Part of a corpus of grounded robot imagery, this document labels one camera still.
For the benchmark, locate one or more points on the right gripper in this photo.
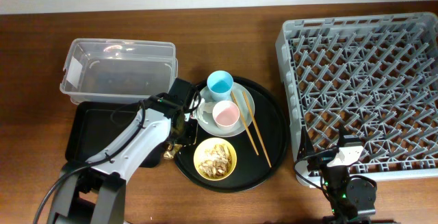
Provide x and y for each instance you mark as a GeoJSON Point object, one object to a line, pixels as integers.
{"type": "Point", "coordinates": [305, 147]}

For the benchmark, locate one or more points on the black rectangular tray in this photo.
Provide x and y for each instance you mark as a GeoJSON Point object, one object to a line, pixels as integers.
{"type": "Point", "coordinates": [95, 126]}

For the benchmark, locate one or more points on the clear plastic bin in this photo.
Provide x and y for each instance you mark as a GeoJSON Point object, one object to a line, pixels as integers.
{"type": "Point", "coordinates": [118, 70]}

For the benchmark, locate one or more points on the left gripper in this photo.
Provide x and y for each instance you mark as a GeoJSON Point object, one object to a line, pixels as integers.
{"type": "Point", "coordinates": [191, 135]}

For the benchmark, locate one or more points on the food scraps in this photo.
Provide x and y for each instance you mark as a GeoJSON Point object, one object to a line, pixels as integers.
{"type": "Point", "coordinates": [215, 162]}

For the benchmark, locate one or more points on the brown gold snack wrapper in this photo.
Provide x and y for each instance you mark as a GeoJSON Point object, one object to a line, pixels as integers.
{"type": "Point", "coordinates": [171, 151]}

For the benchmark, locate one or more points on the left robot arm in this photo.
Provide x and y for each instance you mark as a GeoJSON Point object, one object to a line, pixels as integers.
{"type": "Point", "coordinates": [94, 191]}

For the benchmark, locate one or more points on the grey dishwasher rack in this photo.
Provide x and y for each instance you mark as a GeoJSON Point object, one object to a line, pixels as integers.
{"type": "Point", "coordinates": [374, 75]}

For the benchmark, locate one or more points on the pink cup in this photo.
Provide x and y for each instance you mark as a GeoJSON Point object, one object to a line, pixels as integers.
{"type": "Point", "coordinates": [226, 114]}

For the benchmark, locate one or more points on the blue cup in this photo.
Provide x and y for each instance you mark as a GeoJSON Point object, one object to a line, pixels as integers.
{"type": "Point", "coordinates": [220, 84]}

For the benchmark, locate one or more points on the right wooden chopstick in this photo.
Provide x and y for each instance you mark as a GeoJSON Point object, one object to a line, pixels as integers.
{"type": "Point", "coordinates": [257, 129]}

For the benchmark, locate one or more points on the wooden chopstick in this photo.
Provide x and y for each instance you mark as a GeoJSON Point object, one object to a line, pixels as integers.
{"type": "Point", "coordinates": [257, 129]}
{"type": "Point", "coordinates": [243, 120]}

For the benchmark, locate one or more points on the white tissue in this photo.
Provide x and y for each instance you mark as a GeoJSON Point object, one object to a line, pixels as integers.
{"type": "Point", "coordinates": [201, 107]}

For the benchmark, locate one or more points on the left wooden chopstick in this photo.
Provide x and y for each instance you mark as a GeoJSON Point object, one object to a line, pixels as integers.
{"type": "Point", "coordinates": [243, 120]}

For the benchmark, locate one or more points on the round black tray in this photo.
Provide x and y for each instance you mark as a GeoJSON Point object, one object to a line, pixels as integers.
{"type": "Point", "coordinates": [251, 169]}

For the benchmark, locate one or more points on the yellow bowl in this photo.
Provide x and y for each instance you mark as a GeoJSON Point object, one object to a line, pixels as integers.
{"type": "Point", "coordinates": [208, 144]}

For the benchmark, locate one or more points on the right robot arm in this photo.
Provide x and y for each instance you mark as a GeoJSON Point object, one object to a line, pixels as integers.
{"type": "Point", "coordinates": [351, 197]}

